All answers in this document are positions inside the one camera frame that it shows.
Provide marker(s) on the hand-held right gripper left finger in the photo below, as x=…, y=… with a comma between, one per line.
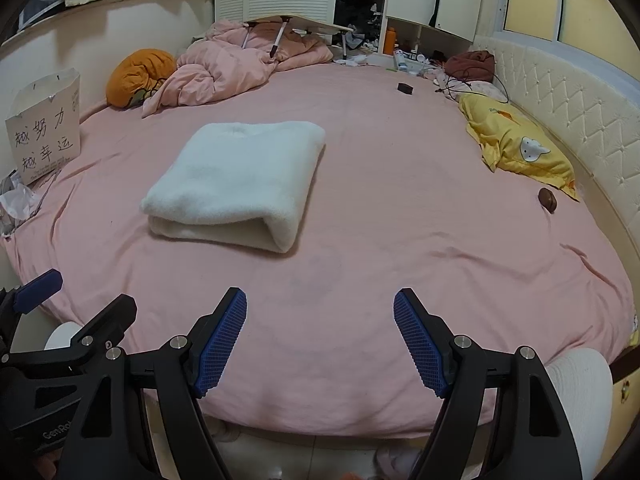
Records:
x=222, y=345

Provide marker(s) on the small dark box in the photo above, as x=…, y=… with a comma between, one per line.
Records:
x=405, y=88

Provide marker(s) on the white paper bag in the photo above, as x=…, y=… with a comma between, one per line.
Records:
x=45, y=135

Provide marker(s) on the person's left leg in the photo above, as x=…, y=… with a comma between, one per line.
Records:
x=62, y=335

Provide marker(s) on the white padded headboard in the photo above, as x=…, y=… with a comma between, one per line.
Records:
x=575, y=100

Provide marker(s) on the person's right leg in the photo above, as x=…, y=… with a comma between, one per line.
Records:
x=585, y=400

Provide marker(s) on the yellow cartoon pillow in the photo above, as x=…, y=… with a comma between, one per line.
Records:
x=510, y=130

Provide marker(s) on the small brown round object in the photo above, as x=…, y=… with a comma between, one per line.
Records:
x=548, y=200

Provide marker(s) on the crumpled white plastic bag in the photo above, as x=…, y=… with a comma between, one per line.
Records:
x=20, y=205

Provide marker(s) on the folding bed table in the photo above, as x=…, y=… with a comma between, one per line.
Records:
x=300, y=20

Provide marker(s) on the pink bed sheet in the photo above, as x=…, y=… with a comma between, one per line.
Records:
x=400, y=185

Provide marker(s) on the maroon cloth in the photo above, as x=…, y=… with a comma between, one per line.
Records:
x=470, y=64

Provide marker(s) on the white shelf unit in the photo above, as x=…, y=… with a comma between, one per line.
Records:
x=425, y=35

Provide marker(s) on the person's leg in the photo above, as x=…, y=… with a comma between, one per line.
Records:
x=62, y=335
x=585, y=400

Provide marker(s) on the orange bottle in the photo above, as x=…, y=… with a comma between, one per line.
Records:
x=390, y=41

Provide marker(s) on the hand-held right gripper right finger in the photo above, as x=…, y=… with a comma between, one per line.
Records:
x=422, y=345

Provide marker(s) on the orange pillow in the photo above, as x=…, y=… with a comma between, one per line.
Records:
x=135, y=72

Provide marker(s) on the white fluffy cardigan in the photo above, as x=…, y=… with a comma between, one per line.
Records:
x=235, y=175

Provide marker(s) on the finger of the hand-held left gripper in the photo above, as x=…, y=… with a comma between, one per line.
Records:
x=110, y=320
x=35, y=287

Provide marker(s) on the pink patterned pillow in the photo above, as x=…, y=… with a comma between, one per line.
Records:
x=482, y=89

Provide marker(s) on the pink duvet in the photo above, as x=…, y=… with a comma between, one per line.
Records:
x=220, y=70

